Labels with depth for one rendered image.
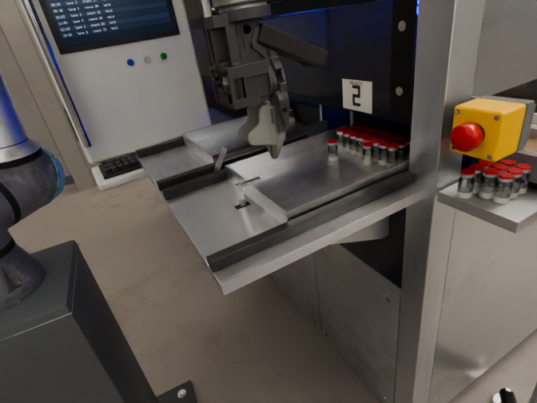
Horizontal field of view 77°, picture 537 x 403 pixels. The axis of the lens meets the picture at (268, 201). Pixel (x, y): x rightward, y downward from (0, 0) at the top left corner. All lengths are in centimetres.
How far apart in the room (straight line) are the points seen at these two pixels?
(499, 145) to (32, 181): 81
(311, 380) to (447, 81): 112
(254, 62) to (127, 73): 93
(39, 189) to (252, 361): 102
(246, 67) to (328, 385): 117
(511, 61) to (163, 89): 108
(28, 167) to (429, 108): 74
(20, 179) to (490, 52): 85
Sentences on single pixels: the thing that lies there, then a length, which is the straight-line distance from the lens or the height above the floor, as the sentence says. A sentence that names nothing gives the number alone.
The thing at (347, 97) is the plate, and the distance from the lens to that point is 75.
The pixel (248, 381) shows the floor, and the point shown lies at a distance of 144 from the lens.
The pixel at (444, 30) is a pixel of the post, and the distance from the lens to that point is 59.
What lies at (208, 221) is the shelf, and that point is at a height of 88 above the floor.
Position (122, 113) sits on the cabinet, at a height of 95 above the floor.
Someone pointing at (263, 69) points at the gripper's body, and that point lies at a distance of 47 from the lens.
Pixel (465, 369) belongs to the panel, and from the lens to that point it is 125.
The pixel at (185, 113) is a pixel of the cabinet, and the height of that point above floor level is 89.
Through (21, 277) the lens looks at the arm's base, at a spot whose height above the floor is 83.
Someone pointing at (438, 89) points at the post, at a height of 105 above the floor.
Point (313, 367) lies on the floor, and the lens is 144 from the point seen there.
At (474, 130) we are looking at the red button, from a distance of 55.
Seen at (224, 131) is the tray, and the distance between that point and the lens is 110.
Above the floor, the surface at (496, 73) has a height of 105.
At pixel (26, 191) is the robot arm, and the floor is 96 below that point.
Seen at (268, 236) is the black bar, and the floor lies 90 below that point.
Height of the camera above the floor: 119
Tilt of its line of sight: 29 degrees down
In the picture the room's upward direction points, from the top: 9 degrees counter-clockwise
